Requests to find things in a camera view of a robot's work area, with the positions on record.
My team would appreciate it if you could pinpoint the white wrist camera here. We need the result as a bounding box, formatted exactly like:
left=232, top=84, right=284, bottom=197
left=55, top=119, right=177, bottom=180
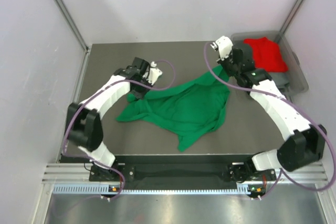
left=145, top=61, right=163, bottom=86
left=211, top=36, right=233, bottom=61

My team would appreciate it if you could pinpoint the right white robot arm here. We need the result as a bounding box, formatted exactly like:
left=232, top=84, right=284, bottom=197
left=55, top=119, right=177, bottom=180
left=217, top=44, right=325, bottom=180

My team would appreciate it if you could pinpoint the slotted cable duct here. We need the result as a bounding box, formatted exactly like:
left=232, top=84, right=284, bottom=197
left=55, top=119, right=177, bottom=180
left=52, top=184, right=263, bottom=195

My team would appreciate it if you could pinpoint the aluminium frame rail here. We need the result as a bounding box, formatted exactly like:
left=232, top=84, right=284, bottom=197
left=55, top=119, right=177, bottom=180
left=43, top=163, right=327, bottom=185

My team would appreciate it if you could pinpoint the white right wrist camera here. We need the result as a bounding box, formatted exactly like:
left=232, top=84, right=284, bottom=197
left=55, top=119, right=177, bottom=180
left=211, top=36, right=233, bottom=61

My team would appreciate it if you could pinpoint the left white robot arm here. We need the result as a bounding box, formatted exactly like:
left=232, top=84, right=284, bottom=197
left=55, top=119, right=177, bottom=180
left=64, top=57, right=162, bottom=180

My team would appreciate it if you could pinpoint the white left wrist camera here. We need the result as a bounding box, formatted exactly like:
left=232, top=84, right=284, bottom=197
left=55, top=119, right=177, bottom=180
left=145, top=61, right=163, bottom=86

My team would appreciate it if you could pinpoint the green t shirt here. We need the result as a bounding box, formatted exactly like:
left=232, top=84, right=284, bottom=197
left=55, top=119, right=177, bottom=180
left=116, top=66, right=230, bottom=152

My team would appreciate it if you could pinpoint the grey folded t shirt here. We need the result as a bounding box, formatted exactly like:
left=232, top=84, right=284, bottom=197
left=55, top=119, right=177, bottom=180
left=269, top=72, right=290, bottom=91

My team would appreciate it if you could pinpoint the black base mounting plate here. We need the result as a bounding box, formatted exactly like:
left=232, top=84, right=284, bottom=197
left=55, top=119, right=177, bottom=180
left=88, top=154, right=276, bottom=190

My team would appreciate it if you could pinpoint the clear plastic bin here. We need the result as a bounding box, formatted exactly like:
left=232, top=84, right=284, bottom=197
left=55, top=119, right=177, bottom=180
left=231, top=30, right=309, bottom=100

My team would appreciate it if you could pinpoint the red folded t shirt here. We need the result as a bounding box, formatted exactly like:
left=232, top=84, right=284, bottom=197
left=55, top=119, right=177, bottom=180
left=243, top=37, right=288, bottom=73

